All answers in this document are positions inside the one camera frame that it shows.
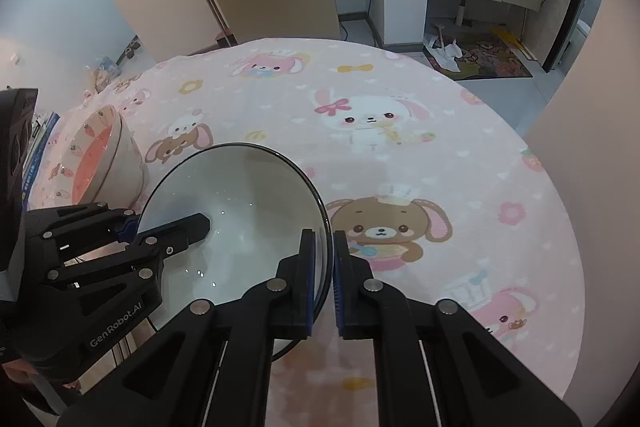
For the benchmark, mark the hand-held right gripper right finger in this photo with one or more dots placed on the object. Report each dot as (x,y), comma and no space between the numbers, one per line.
(340,287)

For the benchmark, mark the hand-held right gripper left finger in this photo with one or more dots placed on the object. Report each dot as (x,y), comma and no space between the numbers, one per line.
(309,287)

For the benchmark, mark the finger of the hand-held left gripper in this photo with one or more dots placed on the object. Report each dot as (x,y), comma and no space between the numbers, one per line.
(175,237)
(129,228)

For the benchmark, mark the carrot print pink bowl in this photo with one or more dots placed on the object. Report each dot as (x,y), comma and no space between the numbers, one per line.
(132,172)
(92,157)

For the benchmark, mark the white bowl with dark rim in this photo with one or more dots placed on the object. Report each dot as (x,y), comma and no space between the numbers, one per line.
(240,197)

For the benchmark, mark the pink cartoon printed tablecloth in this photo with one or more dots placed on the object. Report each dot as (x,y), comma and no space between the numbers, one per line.
(425,207)

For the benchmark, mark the crumpled white paper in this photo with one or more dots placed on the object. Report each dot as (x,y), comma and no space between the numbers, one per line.
(445,52)

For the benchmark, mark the bear print floor mat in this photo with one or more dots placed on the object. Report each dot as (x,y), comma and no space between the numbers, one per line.
(492,57)

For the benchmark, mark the white drain pipe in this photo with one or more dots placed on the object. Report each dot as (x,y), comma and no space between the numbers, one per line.
(461,12)

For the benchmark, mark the white light switch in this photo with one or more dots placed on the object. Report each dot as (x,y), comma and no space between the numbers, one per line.
(15,58)

